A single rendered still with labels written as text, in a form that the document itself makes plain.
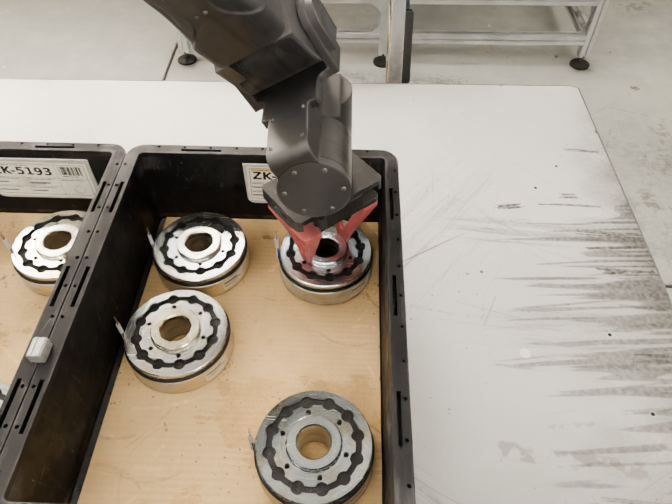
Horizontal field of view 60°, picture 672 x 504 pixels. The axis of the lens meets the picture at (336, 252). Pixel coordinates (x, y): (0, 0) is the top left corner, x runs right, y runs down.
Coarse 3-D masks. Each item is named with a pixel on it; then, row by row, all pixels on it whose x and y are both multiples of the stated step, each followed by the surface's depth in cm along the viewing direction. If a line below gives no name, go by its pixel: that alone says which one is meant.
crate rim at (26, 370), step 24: (0, 144) 65; (24, 144) 65; (48, 144) 65; (72, 144) 65; (96, 144) 65; (96, 192) 60; (96, 216) 57; (72, 264) 53; (48, 312) 50; (48, 336) 48; (24, 360) 47; (24, 384) 46; (0, 408) 44; (0, 432) 43
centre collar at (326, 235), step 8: (328, 232) 65; (320, 240) 64; (328, 240) 64; (336, 240) 64; (344, 240) 64; (344, 248) 63; (336, 256) 62; (344, 256) 62; (320, 264) 62; (328, 264) 62; (336, 264) 62
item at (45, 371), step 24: (120, 168) 62; (384, 168) 63; (120, 192) 60; (96, 240) 55; (96, 264) 54; (72, 288) 52; (72, 312) 50; (48, 360) 47; (48, 384) 46; (408, 384) 46; (24, 408) 44; (408, 408) 44; (24, 432) 43; (408, 432) 43; (0, 456) 42; (408, 456) 42; (0, 480) 41; (408, 480) 41
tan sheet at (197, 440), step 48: (144, 288) 64; (240, 288) 64; (240, 336) 60; (288, 336) 60; (336, 336) 60; (240, 384) 57; (288, 384) 57; (336, 384) 57; (144, 432) 53; (192, 432) 53; (240, 432) 53; (96, 480) 51; (144, 480) 51; (192, 480) 51; (240, 480) 51
